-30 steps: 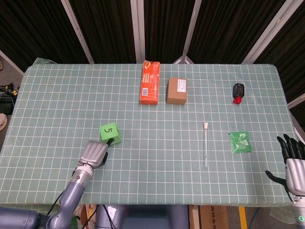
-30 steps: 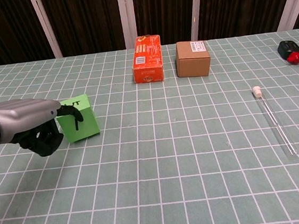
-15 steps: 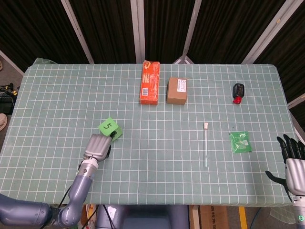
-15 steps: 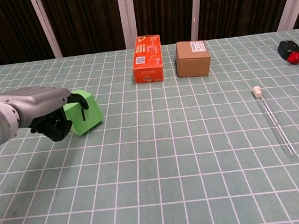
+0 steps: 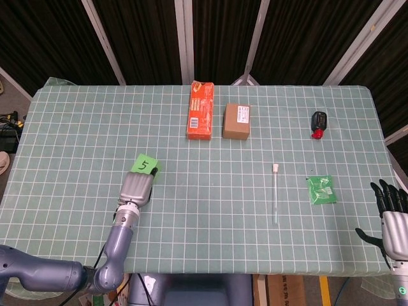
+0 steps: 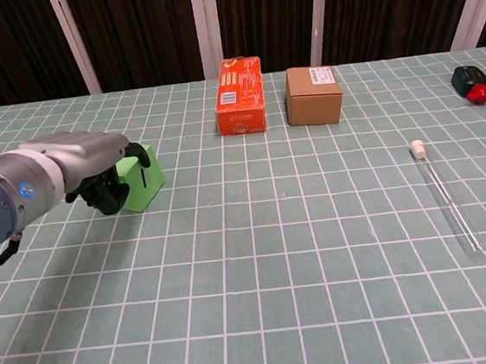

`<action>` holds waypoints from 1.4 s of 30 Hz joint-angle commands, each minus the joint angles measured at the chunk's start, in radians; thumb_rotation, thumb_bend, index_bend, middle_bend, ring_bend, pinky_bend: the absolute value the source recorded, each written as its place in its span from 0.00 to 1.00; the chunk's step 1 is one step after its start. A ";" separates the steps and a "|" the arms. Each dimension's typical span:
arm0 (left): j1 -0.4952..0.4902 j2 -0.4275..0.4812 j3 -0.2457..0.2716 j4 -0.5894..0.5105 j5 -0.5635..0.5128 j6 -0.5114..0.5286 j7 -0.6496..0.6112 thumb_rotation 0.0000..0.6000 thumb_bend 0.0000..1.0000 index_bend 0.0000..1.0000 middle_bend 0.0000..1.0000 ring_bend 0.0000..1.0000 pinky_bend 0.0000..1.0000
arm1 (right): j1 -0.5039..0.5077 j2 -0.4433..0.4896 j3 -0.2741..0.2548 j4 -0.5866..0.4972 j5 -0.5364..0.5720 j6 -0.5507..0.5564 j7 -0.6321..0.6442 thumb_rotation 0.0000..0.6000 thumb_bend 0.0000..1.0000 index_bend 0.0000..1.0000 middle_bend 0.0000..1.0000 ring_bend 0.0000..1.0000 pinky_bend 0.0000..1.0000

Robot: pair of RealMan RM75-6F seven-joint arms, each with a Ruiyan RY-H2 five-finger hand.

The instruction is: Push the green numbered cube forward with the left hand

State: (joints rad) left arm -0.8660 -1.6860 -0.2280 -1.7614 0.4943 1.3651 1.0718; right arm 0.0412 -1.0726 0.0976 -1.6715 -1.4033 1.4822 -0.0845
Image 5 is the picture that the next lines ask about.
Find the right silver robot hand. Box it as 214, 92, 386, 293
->
355, 179, 408, 264

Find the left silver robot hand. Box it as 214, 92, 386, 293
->
117, 166, 159, 208

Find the green sticky note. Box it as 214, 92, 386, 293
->
131, 153, 159, 177

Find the green grid tablecloth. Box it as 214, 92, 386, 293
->
0, 76, 408, 277

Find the green plastic packet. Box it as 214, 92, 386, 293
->
306, 175, 339, 205

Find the orange cardboard carton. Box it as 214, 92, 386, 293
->
186, 80, 215, 142

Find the blue-grey robot torso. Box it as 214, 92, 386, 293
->
127, 273, 254, 306

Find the glass test tube white stopper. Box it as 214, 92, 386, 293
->
272, 163, 280, 224

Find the black and red small device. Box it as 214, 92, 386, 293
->
310, 111, 328, 140

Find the brown cardboard box with print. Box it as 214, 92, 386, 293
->
266, 274, 305, 306

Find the black cable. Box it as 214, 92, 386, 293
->
59, 242, 111, 306

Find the white frame post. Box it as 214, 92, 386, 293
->
175, 0, 196, 85
321, 0, 402, 86
80, 0, 126, 86
231, 0, 272, 86

